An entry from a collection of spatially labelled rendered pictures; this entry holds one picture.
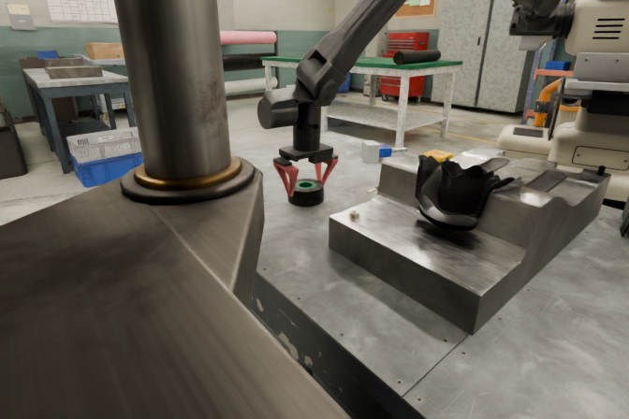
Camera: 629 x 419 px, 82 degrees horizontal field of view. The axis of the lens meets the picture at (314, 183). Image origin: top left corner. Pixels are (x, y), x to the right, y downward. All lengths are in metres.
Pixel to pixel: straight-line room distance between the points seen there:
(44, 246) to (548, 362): 0.48
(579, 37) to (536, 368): 0.85
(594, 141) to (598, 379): 0.78
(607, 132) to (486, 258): 0.75
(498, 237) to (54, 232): 0.51
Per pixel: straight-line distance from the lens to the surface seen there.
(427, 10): 7.41
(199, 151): 0.25
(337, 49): 0.67
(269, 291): 0.57
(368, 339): 0.47
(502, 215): 0.56
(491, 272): 0.52
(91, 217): 0.24
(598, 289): 0.67
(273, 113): 0.67
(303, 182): 0.81
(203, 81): 0.24
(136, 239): 0.20
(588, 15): 1.16
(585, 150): 1.20
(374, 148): 1.04
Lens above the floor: 1.13
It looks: 22 degrees down
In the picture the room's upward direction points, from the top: straight up
